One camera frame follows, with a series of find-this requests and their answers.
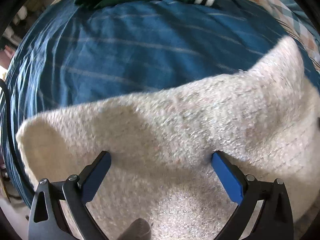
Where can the white tweed jacket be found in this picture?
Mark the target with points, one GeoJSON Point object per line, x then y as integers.
{"type": "Point", "coordinates": [265, 119]}

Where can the blue striped bed sheet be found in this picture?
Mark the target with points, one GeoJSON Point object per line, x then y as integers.
{"type": "Point", "coordinates": [72, 55]}

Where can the plaid checkered blanket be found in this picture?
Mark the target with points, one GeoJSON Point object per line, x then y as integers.
{"type": "Point", "coordinates": [298, 25]}

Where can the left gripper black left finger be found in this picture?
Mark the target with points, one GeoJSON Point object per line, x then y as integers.
{"type": "Point", "coordinates": [47, 220]}

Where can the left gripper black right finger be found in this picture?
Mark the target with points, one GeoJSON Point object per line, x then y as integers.
{"type": "Point", "coordinates": [275, 219]}

